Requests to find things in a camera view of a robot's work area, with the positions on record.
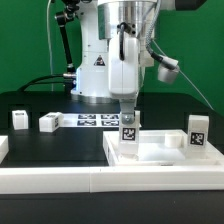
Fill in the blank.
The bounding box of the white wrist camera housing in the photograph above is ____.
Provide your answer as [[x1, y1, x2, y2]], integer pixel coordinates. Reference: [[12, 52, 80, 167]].
[[158, 56, 180, 84]]

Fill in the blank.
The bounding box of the white thin cable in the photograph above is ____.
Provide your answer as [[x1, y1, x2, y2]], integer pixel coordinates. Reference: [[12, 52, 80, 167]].
[[45, 0, 55, 92]]

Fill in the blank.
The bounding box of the white front fence wall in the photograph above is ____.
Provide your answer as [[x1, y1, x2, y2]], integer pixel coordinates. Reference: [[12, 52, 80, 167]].
[[0, 166, 224, 194]]

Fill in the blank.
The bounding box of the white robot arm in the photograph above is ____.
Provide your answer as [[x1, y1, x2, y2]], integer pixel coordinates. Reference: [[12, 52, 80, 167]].
[[73, 0, 207, 125]]

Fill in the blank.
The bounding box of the white sheet with markers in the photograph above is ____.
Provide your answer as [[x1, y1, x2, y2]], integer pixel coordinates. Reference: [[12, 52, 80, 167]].
[[62, 113, 120, 128]]

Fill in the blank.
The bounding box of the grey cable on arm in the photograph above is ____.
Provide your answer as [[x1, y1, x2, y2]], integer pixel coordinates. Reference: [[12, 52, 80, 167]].
[[151, 39, 214, 111]]

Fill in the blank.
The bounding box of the white fence wall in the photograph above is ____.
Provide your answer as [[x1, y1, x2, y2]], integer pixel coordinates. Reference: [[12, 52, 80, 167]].
[[0, 136, 9, 163], [0, 166, 224, 194]]

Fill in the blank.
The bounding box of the white left fence wall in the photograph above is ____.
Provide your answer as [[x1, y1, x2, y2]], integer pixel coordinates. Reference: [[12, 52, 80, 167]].
[[0, 136, 9, 163]]

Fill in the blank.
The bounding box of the black cable bundle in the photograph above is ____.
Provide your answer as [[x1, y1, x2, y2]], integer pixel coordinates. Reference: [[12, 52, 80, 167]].
[[18, 73, 68, 92]]

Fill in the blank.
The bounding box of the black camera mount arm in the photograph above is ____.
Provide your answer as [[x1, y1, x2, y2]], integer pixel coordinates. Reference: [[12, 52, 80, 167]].
[[55, 0, 80, 93]]

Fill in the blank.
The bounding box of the white square table top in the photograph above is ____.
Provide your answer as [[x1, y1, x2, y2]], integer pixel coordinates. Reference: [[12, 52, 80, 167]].
[[103, 130, 224, 166]]

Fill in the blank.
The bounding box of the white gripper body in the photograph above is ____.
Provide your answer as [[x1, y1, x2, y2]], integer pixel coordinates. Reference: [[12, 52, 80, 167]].
[[108, 35, 139, 99]]

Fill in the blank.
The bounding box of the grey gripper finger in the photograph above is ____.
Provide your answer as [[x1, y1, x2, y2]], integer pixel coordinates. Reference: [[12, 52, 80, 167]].
[[119, 99, 135, 125]]

